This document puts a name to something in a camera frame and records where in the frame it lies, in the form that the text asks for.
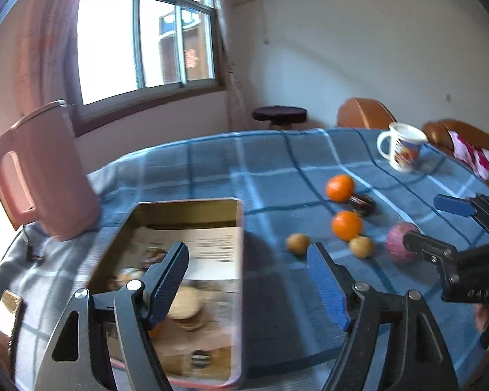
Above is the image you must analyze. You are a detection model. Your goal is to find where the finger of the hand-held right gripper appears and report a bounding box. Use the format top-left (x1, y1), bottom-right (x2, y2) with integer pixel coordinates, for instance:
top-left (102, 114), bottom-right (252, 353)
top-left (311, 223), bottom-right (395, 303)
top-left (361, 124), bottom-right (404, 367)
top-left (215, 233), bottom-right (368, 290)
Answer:
top-left (433, 193), bottom-right (489, 238)
top-left (403, 230), bottom-right (458, 268)

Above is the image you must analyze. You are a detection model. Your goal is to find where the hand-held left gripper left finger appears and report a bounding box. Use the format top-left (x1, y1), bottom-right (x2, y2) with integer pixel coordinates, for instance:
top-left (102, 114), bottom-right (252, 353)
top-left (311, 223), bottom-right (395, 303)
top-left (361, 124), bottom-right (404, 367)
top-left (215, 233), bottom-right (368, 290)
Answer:
top-left (34, 241), bottom-right (190, 391)

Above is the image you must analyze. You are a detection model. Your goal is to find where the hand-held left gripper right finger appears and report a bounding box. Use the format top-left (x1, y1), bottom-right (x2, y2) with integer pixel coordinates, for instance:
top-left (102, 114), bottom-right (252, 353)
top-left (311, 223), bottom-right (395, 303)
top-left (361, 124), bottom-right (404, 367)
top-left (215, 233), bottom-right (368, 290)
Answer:
top-left (306, 242), bottom-right (460, 391)

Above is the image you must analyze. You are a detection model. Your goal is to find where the large pink passion fruit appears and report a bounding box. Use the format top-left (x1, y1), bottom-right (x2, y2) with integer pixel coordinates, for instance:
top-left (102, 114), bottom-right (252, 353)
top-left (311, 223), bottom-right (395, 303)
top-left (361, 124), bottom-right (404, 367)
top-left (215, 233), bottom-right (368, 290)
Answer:
top-left (386, 222), bottom-right (420, 264)

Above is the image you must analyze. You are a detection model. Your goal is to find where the small brown longan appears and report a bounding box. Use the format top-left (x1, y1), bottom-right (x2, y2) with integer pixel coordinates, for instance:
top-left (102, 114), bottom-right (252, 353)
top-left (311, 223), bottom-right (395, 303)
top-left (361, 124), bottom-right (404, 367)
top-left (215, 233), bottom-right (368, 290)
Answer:
top-left (348, 236), bottom-right (374, 259)
top-left (286, 233), bottom-right (310, 256)

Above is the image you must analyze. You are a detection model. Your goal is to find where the pink tin box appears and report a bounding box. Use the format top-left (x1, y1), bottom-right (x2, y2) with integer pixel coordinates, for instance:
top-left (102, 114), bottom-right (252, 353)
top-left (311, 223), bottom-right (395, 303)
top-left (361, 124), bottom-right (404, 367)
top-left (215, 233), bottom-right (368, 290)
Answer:
top-left (87, 197), bottom-right (245, 387)

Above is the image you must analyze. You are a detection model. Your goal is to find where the person's right hand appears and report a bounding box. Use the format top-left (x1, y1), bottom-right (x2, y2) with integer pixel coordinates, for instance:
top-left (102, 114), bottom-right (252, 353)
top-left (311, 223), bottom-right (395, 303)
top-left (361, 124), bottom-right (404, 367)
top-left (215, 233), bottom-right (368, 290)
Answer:
top-left (474, 302), bottom-right (489, 331)

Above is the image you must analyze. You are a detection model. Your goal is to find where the pink floral cloth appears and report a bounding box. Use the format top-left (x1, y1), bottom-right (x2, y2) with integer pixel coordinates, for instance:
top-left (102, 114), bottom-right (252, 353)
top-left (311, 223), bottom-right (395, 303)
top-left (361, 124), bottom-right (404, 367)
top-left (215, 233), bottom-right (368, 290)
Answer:
top-left (449, 129), bottom-right (489, 185)

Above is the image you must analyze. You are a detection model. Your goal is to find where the white printed paper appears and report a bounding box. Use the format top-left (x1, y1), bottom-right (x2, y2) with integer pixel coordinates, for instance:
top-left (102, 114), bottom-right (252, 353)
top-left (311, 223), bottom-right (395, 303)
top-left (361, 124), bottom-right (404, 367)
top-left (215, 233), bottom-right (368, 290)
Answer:
top-left (132, 226), bottom-right (244, 282)

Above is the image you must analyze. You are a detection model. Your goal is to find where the white cartoon mug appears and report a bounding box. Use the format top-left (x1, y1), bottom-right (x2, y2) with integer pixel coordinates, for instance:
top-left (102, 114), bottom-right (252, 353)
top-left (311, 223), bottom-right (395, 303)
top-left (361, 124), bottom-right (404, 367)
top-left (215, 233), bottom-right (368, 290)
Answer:
top-left (376, 122), bottom-right (429, 172)

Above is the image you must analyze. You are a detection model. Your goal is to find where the brown leather sofa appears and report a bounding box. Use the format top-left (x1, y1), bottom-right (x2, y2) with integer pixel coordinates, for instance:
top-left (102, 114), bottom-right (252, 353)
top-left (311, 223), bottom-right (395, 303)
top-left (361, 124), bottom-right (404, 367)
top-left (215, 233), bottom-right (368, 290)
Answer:
top-left (422, 119), bottom-right (489, 196)

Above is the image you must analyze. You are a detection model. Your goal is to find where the blue plaid tablecloth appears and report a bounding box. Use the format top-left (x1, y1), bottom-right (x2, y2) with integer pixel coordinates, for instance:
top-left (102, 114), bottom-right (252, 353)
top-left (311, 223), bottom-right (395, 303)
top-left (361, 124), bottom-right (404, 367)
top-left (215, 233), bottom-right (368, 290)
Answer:
top-left (0, 128), bottom-right (489, 391)

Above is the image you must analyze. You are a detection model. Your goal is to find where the metal tin lid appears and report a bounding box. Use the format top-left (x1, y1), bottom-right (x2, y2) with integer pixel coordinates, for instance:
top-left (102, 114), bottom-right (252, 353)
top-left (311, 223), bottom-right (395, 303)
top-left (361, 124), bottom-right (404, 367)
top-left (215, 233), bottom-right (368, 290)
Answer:
top-left (0, 289), bottom-right (25, 359)

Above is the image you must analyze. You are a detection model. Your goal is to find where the pink electric kettle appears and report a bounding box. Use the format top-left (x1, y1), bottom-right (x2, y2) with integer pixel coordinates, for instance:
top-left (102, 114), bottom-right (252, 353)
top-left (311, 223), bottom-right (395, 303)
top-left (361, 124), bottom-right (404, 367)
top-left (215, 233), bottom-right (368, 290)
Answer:
top-left (0, 100), bottom-right (102, 242)

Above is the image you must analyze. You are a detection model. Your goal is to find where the dark round stool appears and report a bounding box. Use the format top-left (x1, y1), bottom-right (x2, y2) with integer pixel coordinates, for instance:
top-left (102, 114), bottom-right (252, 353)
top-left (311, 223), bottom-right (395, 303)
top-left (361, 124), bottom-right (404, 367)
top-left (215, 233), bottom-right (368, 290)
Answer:
top-left (252, 106), bottom-right (308, 131)

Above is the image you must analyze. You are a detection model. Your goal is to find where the pink curtain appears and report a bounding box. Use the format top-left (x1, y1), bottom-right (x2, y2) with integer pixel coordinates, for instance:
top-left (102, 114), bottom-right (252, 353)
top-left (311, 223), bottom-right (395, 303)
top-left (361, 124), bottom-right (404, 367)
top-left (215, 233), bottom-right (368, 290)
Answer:
top-left (210, 0), bottom-right (249, 131)
top-left (0, 0), bottom-right (90, 139)

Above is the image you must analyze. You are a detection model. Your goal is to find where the sliding glass window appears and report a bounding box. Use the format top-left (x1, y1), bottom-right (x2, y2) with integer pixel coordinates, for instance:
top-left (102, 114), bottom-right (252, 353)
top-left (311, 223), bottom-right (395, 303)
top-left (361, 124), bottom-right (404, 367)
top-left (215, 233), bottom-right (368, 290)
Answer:
top-left (65, 0), bottom-right (229, 137)

